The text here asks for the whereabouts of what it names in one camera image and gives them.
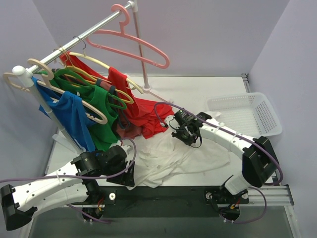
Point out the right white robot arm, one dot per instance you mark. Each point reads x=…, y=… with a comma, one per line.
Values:
x=259, y=160

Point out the yellow hanger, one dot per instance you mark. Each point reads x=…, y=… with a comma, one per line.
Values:
x=95, y=80

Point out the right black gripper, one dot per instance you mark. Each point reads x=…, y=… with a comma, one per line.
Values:
x=184, y=135

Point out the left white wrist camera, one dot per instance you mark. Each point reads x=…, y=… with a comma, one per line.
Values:
x=127, y=149

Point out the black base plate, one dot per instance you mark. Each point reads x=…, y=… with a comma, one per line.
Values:
x=162, y=202

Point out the white plastic basket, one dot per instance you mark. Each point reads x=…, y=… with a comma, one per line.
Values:
x=249, y=113

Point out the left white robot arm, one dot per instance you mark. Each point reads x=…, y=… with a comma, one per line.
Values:
x=75, y=182

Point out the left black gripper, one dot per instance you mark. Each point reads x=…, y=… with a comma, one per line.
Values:
x=123, y=176

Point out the maroon tank top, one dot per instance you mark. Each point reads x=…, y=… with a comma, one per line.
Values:
x=124, y=127

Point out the silver clothes rack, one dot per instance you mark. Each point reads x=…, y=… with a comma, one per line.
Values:
x=67, y=141

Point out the red tank top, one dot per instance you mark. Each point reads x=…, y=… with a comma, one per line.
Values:
x=142, y=112

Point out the aluminium rail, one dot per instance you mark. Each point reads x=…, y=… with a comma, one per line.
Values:
x=274, y=195

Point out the white tank top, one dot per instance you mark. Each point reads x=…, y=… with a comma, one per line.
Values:
x=162, y=156

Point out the blue tank top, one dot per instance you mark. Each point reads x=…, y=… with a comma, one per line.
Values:
x=69, y=110

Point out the beige hanger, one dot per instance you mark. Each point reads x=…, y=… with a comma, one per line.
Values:
x=25, y=76

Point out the green hanger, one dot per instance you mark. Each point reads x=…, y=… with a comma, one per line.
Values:
x=100, y=98

